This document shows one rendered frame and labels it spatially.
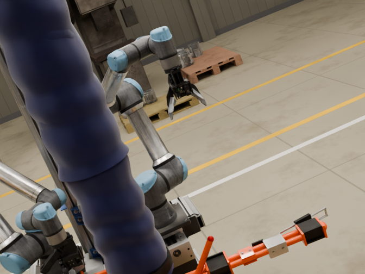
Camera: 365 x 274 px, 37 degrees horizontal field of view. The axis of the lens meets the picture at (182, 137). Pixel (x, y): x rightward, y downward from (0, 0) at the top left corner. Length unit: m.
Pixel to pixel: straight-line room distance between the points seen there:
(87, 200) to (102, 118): 0.26
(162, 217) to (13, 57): 1.11
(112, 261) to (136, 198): 0.22
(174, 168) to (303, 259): 1.57
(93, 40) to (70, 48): 8.00
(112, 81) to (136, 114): 0.32
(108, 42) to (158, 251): 7.97
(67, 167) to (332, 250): 2.43
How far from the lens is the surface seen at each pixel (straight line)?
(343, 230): 3.95
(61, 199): 2.26
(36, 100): 1.63
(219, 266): 1.94
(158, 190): 2.40
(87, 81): 1.63
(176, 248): 2.36
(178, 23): 12.01
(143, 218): 1.79
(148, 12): 11.86
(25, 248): 2.35
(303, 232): 1.96
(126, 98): 2.42
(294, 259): 3.80
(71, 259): 2.17
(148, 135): 2.44
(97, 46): 9.61
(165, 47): 2.05
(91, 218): 1.74
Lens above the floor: 2.13
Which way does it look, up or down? 19 degrees down
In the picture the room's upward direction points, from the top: 21 degrees counter-clockwise
